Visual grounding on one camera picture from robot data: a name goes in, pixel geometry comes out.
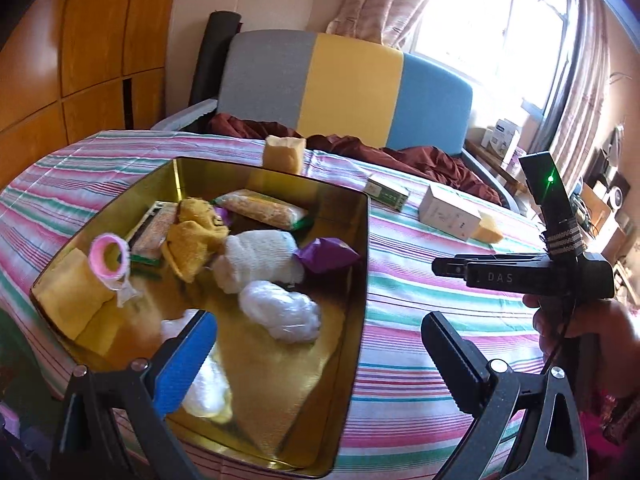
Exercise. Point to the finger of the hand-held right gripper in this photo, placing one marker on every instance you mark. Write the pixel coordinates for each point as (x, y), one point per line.
(500, 276)
(450, 266)

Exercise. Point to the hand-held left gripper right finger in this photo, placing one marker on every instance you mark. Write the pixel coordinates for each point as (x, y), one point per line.
(450, 355)

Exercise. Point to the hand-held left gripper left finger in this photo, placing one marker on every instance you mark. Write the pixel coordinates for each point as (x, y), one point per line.
(185, 360)

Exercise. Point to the white plastic bag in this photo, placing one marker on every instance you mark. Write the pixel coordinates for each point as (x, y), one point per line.
(280, 310)
(175, 325)

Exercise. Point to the gold metal tin tray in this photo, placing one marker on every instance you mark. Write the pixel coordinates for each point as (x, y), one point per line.
(280, 385)

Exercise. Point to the yellow printed sock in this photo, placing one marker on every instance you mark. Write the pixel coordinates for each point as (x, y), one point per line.
(195, 240)

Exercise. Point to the white sock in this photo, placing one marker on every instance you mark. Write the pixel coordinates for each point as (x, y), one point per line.
(255, 260)

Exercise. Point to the purple wrapper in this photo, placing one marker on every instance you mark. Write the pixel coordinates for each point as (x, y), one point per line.
(325, 252)

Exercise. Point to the pink hair roller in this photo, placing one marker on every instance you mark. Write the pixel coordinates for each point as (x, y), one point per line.
(107, 260)

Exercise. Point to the snack packet green edge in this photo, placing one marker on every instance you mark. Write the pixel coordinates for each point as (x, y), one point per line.
(155, 232)

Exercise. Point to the large yellow sponge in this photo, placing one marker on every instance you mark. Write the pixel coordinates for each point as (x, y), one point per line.
(75, 285)

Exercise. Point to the clear snack packet green ends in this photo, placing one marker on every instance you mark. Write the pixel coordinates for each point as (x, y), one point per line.
(265, 207)

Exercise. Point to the person's right hand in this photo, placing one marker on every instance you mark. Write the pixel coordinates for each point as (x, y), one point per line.
(610, 330)

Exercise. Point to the yellow sponge piece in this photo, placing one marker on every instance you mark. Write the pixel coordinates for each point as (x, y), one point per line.
(491, 232)

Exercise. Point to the striped tablecloth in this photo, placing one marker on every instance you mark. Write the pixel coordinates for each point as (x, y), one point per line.
(400, 285)

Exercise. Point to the plain white box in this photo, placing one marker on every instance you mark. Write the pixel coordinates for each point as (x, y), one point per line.
(447, 212)

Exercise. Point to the cluttered wooden desk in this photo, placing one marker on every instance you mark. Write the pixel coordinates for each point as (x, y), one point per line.
(610, 210)

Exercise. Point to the green box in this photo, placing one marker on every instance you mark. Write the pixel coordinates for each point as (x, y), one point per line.
(385, 191)

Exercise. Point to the dark red cloth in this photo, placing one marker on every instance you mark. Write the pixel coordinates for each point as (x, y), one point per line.
(430, 165)

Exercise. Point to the wooden side table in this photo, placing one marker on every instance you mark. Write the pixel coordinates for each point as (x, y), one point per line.
(500, 170)

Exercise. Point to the white box with blue print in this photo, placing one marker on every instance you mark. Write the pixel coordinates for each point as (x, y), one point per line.
(504, 137)

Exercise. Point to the beige striped curtain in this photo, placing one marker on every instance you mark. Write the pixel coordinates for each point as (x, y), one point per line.
(580, 85)

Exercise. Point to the small yellow sponge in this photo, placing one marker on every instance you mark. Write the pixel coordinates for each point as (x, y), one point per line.
(284, 155)

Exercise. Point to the grey yellow blue sofa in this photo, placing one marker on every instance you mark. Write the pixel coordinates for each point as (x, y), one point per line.
(350, 85)

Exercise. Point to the window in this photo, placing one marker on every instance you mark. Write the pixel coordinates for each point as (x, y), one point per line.
(480, 25)

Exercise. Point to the pink patterned curtain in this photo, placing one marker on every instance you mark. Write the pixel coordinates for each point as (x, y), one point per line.
(380, 0)

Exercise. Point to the black rolled mat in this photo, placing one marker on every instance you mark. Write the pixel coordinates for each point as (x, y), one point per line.
(215, 55)

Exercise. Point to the wooden wardrobe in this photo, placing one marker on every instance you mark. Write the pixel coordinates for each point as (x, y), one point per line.
(100, 25)

